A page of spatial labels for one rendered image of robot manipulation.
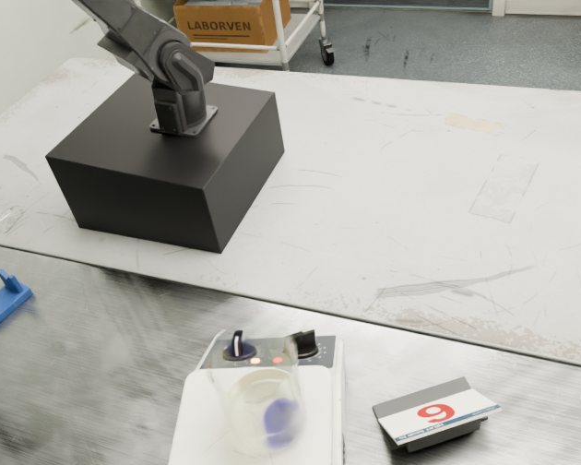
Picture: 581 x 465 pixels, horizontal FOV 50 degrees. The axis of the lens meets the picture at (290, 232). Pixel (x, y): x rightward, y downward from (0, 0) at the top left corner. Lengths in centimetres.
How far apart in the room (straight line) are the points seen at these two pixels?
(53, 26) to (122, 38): 181
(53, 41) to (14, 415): 193
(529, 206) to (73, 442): 55
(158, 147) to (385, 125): 34
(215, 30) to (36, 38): 73
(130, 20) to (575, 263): 52
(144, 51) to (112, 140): 14
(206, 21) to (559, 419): 236
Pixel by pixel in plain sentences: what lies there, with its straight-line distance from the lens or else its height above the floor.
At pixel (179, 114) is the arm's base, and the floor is 103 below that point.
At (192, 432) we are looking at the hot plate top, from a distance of 50.
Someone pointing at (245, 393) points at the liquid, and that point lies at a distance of 48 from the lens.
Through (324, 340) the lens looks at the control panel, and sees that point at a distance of 59.
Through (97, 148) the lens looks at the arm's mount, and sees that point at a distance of 78.
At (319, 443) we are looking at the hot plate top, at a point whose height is 99.
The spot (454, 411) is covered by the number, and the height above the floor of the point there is 93.
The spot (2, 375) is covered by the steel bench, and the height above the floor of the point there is 90.
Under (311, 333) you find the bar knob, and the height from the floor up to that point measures 96.
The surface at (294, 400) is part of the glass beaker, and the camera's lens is 44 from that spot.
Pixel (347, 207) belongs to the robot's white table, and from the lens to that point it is 78.
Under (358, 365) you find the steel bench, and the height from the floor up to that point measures 90.
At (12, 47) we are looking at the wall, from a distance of 235.
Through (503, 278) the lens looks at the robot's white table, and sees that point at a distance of 70.
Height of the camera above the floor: 140
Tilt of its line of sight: 42 degrees down
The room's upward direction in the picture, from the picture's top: 10 degrees counter-clockwise
